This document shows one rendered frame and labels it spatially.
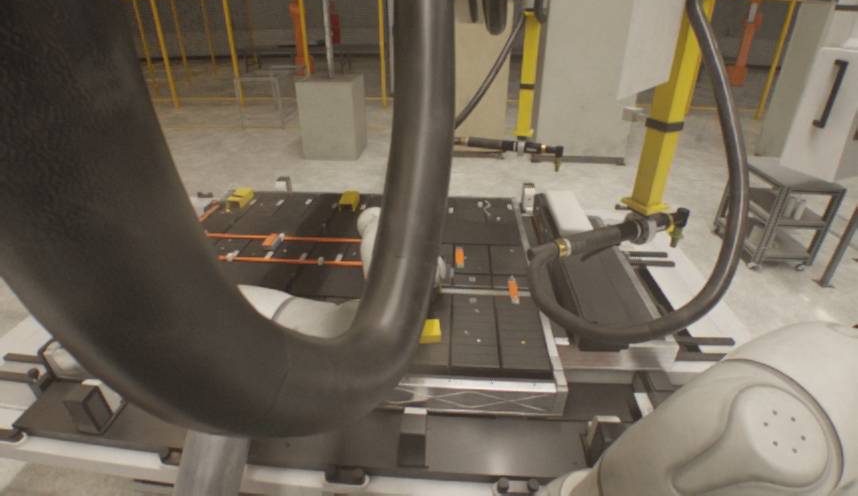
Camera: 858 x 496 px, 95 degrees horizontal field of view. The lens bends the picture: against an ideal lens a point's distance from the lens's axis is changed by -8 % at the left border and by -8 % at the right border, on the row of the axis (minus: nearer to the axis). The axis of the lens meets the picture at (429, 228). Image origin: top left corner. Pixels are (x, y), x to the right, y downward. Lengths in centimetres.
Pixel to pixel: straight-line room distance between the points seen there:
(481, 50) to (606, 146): 204
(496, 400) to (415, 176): 108
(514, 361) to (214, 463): 81
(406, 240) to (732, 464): 27
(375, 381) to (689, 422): 27
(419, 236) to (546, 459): 109
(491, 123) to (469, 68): 75
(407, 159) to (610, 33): 561
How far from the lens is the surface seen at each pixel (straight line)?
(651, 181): 109
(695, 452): 38
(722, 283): 75
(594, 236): 104
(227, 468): 79
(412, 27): 24
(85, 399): 146
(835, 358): 51
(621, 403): 158
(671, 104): 104
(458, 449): 124
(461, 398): 125
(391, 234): 21
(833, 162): 370
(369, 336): 19
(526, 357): 130
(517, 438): 128
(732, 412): 38
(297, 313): 69
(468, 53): 562
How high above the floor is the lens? 190
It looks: 28 degrees down
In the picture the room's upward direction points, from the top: straight up
